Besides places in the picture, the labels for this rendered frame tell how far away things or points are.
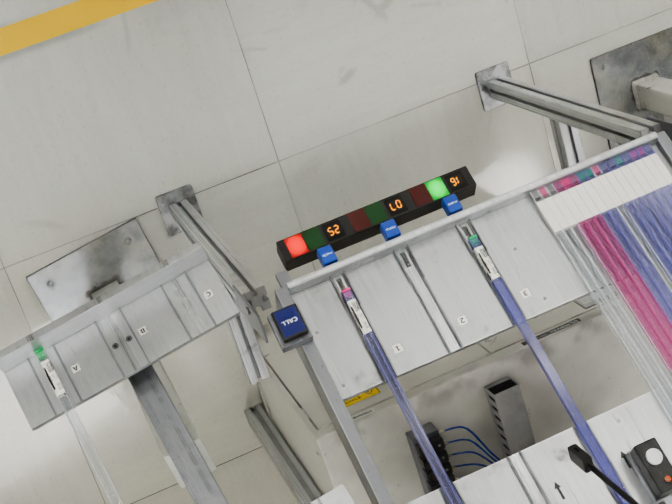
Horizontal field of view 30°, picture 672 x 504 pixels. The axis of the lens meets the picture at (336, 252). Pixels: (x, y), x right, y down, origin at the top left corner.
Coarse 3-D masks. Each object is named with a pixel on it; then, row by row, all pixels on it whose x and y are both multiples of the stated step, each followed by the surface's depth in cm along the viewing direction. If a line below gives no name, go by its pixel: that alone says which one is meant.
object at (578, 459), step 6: (576, 444) 170; (570, 450) 169; (576, 450) 169; (582, 450) 168; (570, 456) 170; (576, 456) 168; (582, 456) 167; (588, 456) 167; (576, 462) 169; (582, 462) 166; (588, 462) 167; (582, 468) 167
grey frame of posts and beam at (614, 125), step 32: (512, 96) 264; (544, 96) 249; (608, 128) 225; (640, 128) 216; (192, 224) 241; (224, 256) 222; (256, 288) 200; (256, 416) 273; (288, 448) 254; (288, 480) 243
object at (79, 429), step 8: (40, 352) 182; (40, 360) 182; (64, 392) 179; (64, 400) 179; (64, 408) 178; (72, 408) 178; (72, 416) 178; (72, 424) 177; (80, 424) 177; (80, 432) 177; (80, 440) 176; (88, 440) 176; (88, 448) 176; (88, 456) 175; (96, 456) 175; (96, 464) 174; (96, 472) 174; (104, 472) 174; (104, 480) 173; (104, 488) 173; (112, 488) 173; (112, 496) 172
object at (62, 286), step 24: (96, 240) 255; (120, 240) 256; (144, 240) 258; (48, 264) 254; (72, 264) 254; (96, 264) 256; (120, 264) 257; (144, 264) 259; (48, 288) 254; (72, 288) 256; (96, 288) 257; (48, 312) 255; (168, 384) 203; (192, 432) 185; (168, 456) 182
